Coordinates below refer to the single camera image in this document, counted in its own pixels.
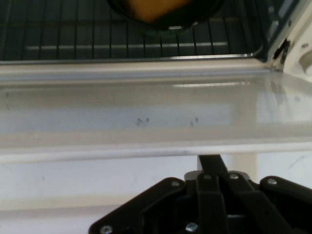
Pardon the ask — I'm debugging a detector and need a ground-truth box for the oven glass door with handle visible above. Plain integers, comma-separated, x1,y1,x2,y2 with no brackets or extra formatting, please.
0,56,312,182

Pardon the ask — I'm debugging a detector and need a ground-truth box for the dark bowl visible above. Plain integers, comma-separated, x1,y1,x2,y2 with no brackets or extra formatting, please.
105,0,227,32

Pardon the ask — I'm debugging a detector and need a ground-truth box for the yellow bread piece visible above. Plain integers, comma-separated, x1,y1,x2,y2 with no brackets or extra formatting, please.
126,0,194,24

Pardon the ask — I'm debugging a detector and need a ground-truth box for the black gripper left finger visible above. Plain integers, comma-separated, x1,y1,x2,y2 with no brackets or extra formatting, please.
88,155,228,234

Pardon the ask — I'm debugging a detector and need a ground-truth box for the metal wire oven rack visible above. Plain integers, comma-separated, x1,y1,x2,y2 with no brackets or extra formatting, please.
0,0,267,62

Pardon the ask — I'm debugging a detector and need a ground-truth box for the cream toaster oven body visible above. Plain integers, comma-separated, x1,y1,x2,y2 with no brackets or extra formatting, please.
0,0,312,77

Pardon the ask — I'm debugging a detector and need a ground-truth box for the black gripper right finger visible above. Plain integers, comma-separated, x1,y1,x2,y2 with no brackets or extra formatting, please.
211,155,312,234

